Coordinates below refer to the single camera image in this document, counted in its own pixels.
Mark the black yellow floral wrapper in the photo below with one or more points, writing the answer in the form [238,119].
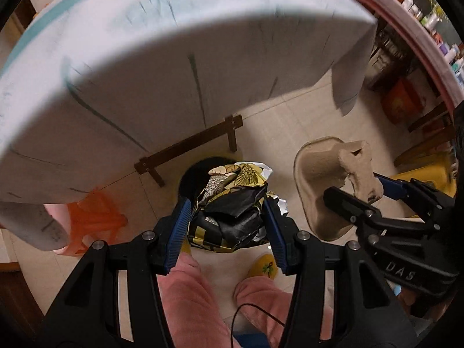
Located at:
[232,217]

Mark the round table with cloth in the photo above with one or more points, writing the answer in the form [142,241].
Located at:
[145,61]

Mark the yellow plastic stool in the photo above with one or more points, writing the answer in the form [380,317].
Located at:
[435,174]

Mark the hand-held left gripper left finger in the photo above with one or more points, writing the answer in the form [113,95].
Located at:
[177,232]

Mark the brown pulp cup carrier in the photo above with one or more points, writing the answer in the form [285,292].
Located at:
[315,174]

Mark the wooden display counter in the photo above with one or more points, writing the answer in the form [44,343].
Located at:
[384,5]

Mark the wooden chair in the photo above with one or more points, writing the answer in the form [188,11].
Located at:
[424,152]

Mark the black trash bin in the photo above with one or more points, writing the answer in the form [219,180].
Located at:
[194,177]

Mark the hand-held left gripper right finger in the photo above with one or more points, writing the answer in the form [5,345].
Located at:
[276,235]

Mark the red gift box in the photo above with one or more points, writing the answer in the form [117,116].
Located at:
[402,101]

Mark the person's right leg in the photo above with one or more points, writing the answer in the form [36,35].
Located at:
[264,301]

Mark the person's leg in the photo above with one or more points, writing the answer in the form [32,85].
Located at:
[188,304]
[264,301]

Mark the dark wooden table brace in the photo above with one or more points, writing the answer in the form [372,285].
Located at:
[181,148]

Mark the shelf of bottles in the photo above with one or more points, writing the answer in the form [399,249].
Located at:
[431,20]

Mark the orange plastic stool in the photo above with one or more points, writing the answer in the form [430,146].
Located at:
[94,217]

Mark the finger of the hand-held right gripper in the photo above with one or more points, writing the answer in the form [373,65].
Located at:
[344,205]
[391,187]

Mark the person's left leg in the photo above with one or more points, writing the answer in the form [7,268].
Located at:
[188,304]

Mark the yellow slipper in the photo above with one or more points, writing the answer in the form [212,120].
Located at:
[264,266]

